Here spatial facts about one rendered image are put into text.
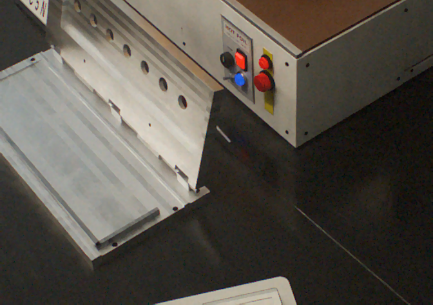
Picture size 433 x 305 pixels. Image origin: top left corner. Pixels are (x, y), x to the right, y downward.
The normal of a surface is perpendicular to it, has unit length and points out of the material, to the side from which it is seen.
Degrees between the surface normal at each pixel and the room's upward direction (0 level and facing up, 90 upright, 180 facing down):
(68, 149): 0
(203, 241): 0
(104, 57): 75
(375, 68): 90
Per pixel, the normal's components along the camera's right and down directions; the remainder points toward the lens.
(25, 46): -0.05, -0.69
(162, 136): -0.78, 0.26
